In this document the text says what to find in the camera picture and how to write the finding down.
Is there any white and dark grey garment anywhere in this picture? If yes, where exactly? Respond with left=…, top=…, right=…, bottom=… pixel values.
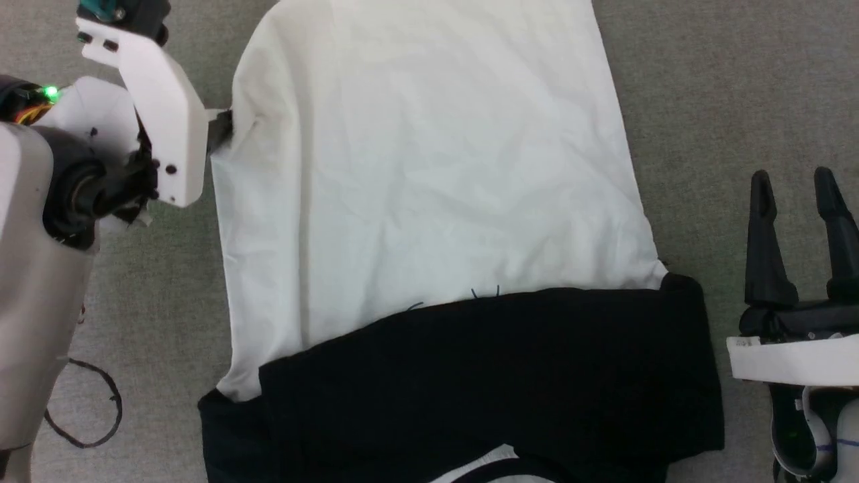
left=198, top=0, right=725, bottom=483

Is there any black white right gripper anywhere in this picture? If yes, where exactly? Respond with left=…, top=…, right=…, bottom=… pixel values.
left=727, top=166, right=859, bottom=388

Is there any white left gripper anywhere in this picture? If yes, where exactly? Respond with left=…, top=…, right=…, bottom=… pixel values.
left=75, top=17, right=234, bottom=209

